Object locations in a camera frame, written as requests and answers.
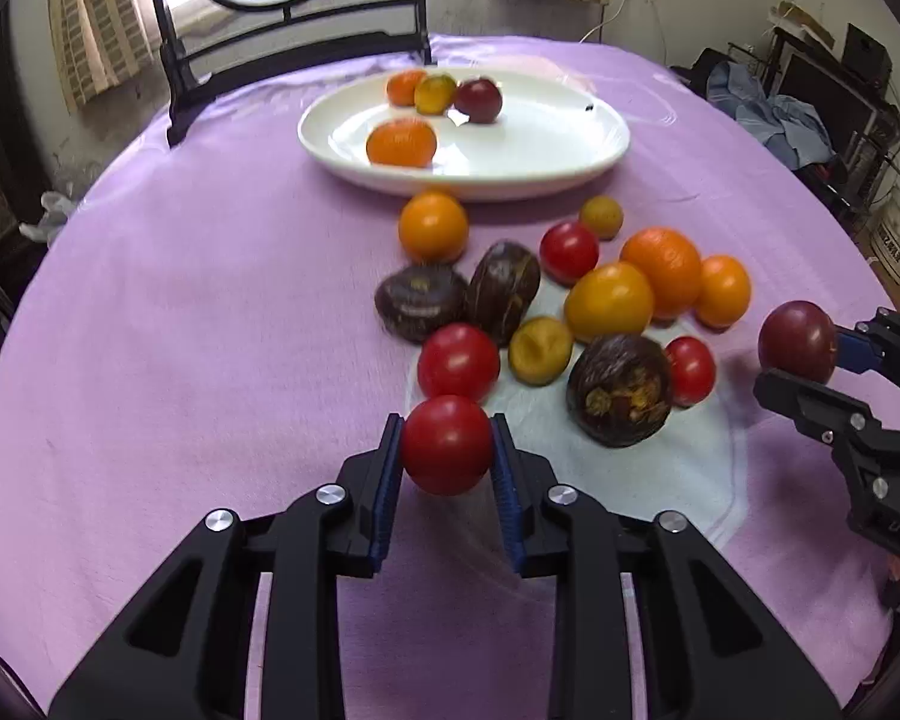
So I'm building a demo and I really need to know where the yellow-orange oval fruit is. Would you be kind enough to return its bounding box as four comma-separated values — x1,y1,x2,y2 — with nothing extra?
564,262,656,344

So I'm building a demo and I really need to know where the small orange mandarin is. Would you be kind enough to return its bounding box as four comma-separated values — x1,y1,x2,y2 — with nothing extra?
385,70,428,107

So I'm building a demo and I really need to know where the dark wooden cabinet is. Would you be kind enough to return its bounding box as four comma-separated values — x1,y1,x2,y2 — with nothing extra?
0,0,53,316

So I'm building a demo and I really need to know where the small yellow-green fruit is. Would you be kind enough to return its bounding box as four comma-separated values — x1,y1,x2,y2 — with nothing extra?
578,195,624,241
508,316,575,388

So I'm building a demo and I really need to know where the yellow-green tomato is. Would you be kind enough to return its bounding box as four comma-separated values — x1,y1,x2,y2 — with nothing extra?
414,73,458,116

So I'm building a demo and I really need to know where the black box speaker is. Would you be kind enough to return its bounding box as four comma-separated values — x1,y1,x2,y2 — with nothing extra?
840,22,893,87

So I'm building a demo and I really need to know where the white plastic bag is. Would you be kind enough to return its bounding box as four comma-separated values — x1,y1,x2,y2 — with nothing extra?
19,191,83,245

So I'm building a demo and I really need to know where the blue clothes pile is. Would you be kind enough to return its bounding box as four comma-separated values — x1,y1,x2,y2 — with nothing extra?
705,60,841,170

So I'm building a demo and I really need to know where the dark red plum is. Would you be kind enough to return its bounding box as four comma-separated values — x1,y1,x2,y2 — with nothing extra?
454,77,504,125
757,301,839,385

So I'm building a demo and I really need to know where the smooth round orange fruit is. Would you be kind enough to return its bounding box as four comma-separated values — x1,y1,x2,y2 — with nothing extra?
398,191,470,263

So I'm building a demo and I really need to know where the red cherry tomato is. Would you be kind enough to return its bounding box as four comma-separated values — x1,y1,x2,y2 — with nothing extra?
418,323,501,404
539,220,601,287
399,394,494,497
664,336,718,407

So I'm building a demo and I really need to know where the white translucent sheet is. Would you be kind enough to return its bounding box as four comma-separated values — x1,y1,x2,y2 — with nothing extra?
405,270,766,541

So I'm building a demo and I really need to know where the small smooth orange fruit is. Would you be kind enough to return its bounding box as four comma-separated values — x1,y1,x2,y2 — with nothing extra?
694,255,752,329

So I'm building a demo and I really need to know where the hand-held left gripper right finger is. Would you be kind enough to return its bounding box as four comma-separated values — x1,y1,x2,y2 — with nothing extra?
490,412,845,720

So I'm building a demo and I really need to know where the oval orange mandarin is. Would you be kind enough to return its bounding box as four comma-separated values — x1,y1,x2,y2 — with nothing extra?
619,227,704,321

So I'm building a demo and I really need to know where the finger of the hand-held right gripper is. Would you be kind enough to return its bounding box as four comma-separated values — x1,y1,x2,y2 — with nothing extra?
753,369,900,466
832,307,900,410

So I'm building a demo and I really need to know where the black framed decorative screen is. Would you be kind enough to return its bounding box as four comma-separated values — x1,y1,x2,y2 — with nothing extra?
144,0,434,149

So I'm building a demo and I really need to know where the large orange mandarin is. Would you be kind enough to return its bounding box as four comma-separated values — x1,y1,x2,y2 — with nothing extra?
365,118,438,169

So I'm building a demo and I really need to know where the white oval plate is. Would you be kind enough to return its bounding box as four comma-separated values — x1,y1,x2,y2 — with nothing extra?
297,66,632,203

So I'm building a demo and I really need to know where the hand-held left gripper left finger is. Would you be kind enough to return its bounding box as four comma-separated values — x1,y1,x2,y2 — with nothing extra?
47,412,406,720

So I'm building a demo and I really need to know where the speckled dark passion fruit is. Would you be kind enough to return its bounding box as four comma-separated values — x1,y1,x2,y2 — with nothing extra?
567,334,674,449

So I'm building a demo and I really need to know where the black monitor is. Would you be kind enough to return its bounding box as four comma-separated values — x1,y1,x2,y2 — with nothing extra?
776,49,882,158

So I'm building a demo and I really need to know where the dark purple passion fruit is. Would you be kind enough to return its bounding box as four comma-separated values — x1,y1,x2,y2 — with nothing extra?
375,264,469,344
463,240,542,347

